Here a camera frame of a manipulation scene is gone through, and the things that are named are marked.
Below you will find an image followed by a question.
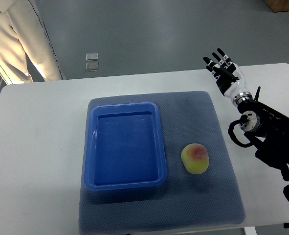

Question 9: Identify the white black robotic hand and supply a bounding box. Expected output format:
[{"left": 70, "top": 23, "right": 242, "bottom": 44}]
[{"left": 203, "top": 48, "right": 252, "bottom": 106}]

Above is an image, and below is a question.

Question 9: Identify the yellow red peach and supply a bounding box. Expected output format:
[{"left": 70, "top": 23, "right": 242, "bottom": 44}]
[{"left": 181, "top": 143, "right": 209, "bottom": 174}]

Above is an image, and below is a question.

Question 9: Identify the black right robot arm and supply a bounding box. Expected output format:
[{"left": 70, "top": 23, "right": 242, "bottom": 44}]
[{"left": 228, "top": 87, "right": 289, "bottom": 181}]

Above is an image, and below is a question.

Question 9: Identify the lower metal floor plate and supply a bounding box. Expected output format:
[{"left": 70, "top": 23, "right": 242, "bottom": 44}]
[{"left": 86, "top": 62, "right": 99, "bottom": 72}]

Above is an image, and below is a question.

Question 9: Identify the metal floor plate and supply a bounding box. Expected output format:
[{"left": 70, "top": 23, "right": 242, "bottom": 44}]
[
  {"left": 86, "top": 62, "right": 99, "bottom": 72},
  {"left": 86, "top": 52, "right": 98, "bottom": 61}
]

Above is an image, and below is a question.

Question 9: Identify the upper metal floor plate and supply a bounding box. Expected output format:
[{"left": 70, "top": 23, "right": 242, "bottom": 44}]
[{"left": 86, "top": 52, "right": 98, "bottom": 61}]

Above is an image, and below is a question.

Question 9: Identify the brown cardboard box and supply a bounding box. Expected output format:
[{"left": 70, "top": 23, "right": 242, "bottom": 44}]
[{"left": 264, "top": 0, "right": 289, "bottom": 13}]

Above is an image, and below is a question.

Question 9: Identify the grey blue table mat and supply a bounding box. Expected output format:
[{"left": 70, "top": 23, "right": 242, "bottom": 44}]
[{"left": 79, "top": 91, "right": 245, "bottom": 235}]

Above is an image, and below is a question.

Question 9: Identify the blue plastic tray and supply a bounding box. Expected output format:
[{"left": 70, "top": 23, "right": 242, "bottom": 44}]
[{"left": 83, "top": 102, "right": 167, "bottom": 191}]

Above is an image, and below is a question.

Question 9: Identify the white table leg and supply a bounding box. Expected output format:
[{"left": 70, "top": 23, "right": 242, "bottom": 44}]
[{"left": 244, "top": 227, "right": 257, "bottom": 235}]

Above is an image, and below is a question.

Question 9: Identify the person in beige trousers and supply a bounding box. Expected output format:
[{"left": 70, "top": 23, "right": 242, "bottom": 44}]
[{"left": 0, "top": 0, "right": 65, "bottom": 85}]

